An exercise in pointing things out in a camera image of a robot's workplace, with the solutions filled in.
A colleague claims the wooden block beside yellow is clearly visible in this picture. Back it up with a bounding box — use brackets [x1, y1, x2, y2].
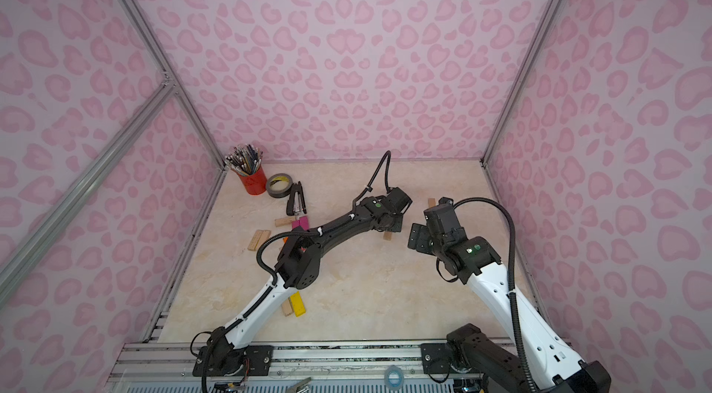
[282, 298, 295, 316]

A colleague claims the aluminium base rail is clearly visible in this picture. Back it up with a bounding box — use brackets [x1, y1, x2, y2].
[108, 337, 482, 392]

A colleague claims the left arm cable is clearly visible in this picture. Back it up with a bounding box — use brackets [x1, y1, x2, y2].
[351, 150, 393, 211]

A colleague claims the wooden block top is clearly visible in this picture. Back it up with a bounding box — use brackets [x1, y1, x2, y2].
[274, 217, 295, 227]

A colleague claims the black stapler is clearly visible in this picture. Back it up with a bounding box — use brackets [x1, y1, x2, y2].
[286, 182, 307, 217]

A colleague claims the red pencil cup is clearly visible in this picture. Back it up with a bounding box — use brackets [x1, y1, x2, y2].
[237, 166, 267, 196]

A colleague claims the wooden block beside orange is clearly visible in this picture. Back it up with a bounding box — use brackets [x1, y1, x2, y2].
[259, 230, 272, 246]

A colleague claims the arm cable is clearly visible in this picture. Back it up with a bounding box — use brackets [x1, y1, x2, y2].
[351, 150, 393, 211]
[451, 196, 540, 393]

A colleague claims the magenta block upper left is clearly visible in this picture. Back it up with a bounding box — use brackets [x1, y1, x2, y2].
[292, 216, 310, 231]

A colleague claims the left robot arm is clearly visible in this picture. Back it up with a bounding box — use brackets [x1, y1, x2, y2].
[193, 187, 412, 380]

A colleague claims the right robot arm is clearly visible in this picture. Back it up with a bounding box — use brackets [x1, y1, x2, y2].
[408, 196, 612, 392]

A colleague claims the black tape roll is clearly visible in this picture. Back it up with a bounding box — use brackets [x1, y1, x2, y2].
[265, 174, 294, 198]

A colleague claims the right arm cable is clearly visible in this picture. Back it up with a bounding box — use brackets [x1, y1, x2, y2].
[451, 196, 540, 393]

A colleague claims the bundle of coloured pencils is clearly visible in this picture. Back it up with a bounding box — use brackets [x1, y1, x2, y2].
[224, 144, 263, 176]

